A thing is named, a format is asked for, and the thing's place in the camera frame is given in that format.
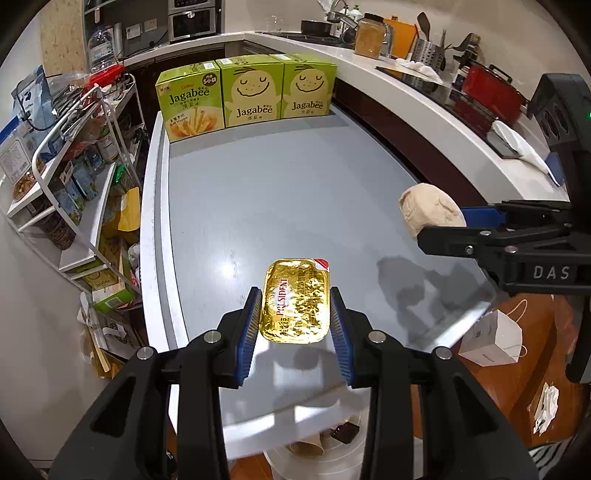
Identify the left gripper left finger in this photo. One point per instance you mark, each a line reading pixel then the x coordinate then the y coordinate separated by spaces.
pixel 123 434

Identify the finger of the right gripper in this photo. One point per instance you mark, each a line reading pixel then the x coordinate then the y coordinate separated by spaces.
pixel 482 245
pixel 483 217

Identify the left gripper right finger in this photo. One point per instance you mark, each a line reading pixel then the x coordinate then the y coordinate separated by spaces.
pixel 465 435

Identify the beige round paper lid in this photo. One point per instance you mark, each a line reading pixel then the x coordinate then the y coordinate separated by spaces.
pixel 425 205

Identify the black square plastic tray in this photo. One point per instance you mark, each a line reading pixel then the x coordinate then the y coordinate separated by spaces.
pixel 345 432

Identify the gold foil butter pack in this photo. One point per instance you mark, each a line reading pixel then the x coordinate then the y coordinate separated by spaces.
pixel 295 307

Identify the brown paper cup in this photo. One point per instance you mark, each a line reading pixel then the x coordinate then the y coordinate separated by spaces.
pixel 308 447

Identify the white round trash bin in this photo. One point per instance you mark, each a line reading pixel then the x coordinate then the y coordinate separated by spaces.
pixel 338 460

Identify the crumpled white tissue on floor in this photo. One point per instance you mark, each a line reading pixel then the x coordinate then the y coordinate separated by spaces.
pixel 546 409

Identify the white paper shopping bag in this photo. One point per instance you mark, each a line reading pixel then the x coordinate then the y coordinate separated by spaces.
pixel 496 339

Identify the red pot on counter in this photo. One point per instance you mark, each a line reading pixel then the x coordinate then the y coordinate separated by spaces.
pixel 488 95

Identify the metal utensil holder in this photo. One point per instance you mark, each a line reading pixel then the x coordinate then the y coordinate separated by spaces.
pixel 430 54

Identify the amber glass jar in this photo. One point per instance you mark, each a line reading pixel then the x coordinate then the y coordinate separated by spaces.
pixel 370 36

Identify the right Jagabee snack box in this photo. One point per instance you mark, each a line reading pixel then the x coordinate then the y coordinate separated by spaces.
pixel 308 82

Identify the jagabee snack box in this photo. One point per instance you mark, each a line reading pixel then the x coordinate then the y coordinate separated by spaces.
pixel 308 82
pixel 190 100
pixel 252 88

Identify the middle Jagabee snack box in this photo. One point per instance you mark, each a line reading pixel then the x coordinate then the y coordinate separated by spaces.
pixel 252 88

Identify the left Jagabee snack box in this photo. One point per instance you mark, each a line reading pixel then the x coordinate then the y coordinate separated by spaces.
pixel 190 100

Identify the blue ziplock bag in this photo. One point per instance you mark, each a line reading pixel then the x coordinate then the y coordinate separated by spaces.
pixel 32 101

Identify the clear water bottle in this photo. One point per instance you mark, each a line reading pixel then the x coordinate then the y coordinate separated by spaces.
pixel 100 50

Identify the white wire storage rack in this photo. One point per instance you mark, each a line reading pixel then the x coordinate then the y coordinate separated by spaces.
pixel 57 184

